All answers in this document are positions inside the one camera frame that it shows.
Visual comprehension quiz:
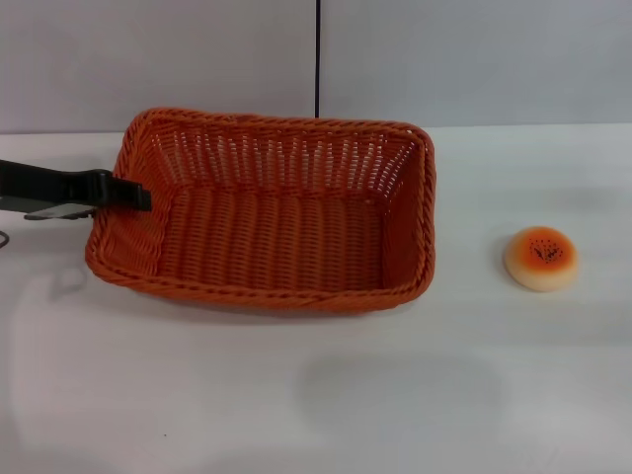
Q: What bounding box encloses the orange woven plastic basket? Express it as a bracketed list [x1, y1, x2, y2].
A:
[84, 107, 438, 313]

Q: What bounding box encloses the round sesame bread bun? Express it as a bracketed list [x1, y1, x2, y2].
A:
[503, 225, 579, 293]

